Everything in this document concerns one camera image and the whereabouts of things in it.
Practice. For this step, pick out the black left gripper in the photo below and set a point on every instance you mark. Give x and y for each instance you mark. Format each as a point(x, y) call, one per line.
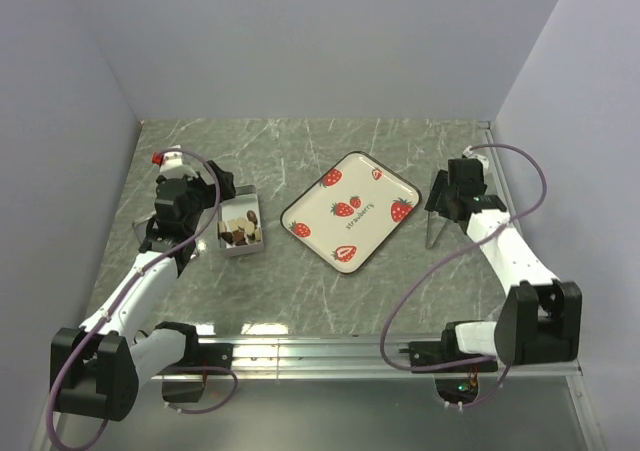
point(210, 190)

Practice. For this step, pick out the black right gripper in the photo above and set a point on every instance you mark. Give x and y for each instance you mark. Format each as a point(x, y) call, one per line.
point(436, 198)

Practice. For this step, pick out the silver metal tongs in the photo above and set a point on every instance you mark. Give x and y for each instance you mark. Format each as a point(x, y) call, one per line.
point(436, 225)

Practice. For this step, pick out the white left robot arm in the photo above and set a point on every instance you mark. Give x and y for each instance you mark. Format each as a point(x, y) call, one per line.
point(97, 369)

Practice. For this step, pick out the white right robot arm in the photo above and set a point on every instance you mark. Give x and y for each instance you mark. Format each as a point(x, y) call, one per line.
point(540, 319)

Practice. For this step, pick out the white disc chocolate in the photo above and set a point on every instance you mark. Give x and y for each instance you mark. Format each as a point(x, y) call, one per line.
point(235, 221)

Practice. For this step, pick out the silver metal tin box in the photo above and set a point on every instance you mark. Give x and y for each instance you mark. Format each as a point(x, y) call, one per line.
point(240, 230)

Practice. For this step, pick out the white strawberry square plate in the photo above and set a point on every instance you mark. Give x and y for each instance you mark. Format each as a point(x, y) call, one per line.
point(349, 213)

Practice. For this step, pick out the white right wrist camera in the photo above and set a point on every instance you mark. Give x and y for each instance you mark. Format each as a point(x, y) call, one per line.
point(469, 153)

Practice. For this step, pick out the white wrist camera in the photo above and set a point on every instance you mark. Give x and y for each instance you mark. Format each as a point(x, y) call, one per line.
point(173, 165)
point(469, 153)

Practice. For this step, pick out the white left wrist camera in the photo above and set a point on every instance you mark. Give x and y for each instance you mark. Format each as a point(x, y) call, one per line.
point(173, 165)

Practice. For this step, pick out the aluminium right side rail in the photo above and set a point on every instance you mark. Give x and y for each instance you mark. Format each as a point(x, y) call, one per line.
point(510, 206)

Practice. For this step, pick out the aluminium rail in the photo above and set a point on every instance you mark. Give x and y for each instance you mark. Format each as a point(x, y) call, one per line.
point(510, 206)
point(283, 357)

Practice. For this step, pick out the aluminium front rail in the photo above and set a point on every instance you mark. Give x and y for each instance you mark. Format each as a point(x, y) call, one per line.
point(283, 357)

